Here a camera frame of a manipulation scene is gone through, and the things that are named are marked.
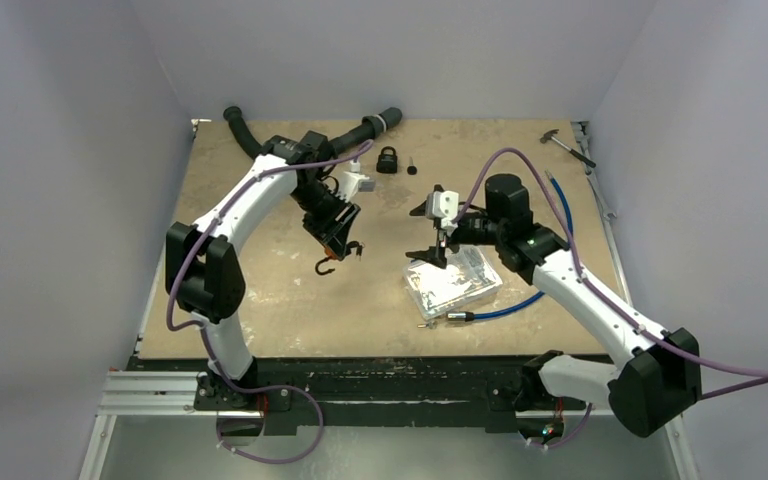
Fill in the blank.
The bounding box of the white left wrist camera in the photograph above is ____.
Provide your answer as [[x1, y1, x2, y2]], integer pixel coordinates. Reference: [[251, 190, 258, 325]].
[[336, 158, 376, 202]]

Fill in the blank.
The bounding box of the orange padlock with keys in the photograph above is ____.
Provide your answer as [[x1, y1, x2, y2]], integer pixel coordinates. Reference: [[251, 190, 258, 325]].
[[314, 241, 365, 276]]

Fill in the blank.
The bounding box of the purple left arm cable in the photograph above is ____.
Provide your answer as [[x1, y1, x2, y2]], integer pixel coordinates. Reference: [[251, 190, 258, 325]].
[[165, 138, 375, 466]]

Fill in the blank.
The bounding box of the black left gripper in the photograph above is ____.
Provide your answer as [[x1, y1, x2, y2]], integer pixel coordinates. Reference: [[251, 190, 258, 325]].
[[291, 180, 361, 259]]

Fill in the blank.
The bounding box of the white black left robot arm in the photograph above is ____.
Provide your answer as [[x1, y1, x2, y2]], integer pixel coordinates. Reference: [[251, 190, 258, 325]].
[[165, 137, 373, 409]]

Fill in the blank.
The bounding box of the clear plastic parts box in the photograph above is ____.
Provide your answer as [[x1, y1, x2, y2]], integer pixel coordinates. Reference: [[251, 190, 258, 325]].
[[403, 246, 503, 322]]

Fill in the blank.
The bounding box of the black padlock key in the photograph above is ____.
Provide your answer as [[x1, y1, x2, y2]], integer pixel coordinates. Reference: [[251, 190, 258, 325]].
[[406, 157, 418, 176]]

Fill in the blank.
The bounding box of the blue hose with fitting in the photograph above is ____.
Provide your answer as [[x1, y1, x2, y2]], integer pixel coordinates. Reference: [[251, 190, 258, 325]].
[[418, 169, 575, 331]]

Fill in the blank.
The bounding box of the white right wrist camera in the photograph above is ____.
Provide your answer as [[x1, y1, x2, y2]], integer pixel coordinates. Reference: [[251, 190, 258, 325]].
[[424, 190, 460, 234]]

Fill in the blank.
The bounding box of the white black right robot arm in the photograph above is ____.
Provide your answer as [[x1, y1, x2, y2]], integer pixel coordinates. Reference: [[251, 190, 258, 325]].
[[407, 174, 701, 438]]

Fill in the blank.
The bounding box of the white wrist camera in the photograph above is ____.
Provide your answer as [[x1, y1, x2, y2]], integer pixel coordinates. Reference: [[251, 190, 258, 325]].
[[424, 190, 460, 234], [336, 158, 376, 202]]

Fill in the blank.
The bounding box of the black padlock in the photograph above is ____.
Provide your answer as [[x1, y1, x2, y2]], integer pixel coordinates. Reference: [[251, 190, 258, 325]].
[[375, 146, 399, 175]]

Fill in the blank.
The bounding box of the black corrugated hose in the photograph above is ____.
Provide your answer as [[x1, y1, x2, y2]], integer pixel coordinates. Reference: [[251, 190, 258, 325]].
[[222, 105, 404, 160]]

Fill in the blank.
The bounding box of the small hammer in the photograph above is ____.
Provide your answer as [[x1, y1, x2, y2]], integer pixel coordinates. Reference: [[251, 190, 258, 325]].
[[539, 129, 597, 169]]

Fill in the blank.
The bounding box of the black aluminium base frame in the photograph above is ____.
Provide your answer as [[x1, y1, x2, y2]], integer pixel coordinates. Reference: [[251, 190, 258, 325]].
[[95, 357, 683, 439]]

